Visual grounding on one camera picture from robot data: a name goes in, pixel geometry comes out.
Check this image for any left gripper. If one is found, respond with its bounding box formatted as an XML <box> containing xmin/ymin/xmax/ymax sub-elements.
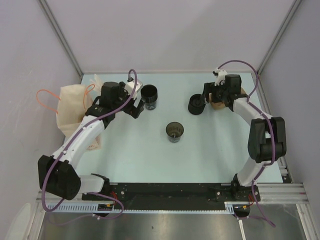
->
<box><xmin>112</xmin><ymin>82</ymin><xmax>145</xmax><ymax>119</ymax></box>

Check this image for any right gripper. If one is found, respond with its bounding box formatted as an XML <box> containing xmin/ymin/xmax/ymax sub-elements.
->
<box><xmin>200</xmin><ymin>80</ymin><xmax>229</xmax><ymax>104</ymax></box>

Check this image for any black ribbed cup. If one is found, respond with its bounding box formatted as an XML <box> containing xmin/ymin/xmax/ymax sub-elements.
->
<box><xmin>140</xmin><ymin>84</ymin><xmax>158</xmax><ymax>110</ymax></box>
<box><xmin>187</xmin><ymin>93</ymin><xmax>206</xmax><ymax>115</ymax></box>

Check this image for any translucent dark single cup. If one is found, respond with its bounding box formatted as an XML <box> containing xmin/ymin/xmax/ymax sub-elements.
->
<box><xmin>165</xmin><ymin>121</ymin><xmax>184</xmax><ymax>143</ymax></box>

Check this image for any translucent bag with orange handles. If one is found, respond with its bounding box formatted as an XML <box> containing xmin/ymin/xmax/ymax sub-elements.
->
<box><xmin>36</xmin><ymin>83</ymin><xmax>101</xmax><ymax>140</ymax></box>

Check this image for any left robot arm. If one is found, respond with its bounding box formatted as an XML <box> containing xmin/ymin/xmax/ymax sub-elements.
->
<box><xmin>38</xmin><ymin>79</ymin><xmax>144</xmax><ymax>200</ymax></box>

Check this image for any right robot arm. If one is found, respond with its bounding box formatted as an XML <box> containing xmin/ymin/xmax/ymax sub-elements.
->
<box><xmin>201</xmin><ymin>70</ymin><xmax>287</xmax><ymax>201</ymax></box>

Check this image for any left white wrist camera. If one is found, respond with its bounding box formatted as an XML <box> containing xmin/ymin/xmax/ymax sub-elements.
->
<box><xmin>124</xmin><ymin>79</ymin><xmax>144</xmax><ymax>99</ymax></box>

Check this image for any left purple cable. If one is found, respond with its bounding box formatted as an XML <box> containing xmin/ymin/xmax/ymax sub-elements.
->
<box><xmin>41</xmin><ymin>69</ymin><xmax>138</xmax><ymax>213</ymax></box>

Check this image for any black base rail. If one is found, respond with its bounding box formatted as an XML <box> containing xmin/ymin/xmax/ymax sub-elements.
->
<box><xmin>81</xmin><ymin>182</ymin><xmax>261</xmax><ymax>213</ymax></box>

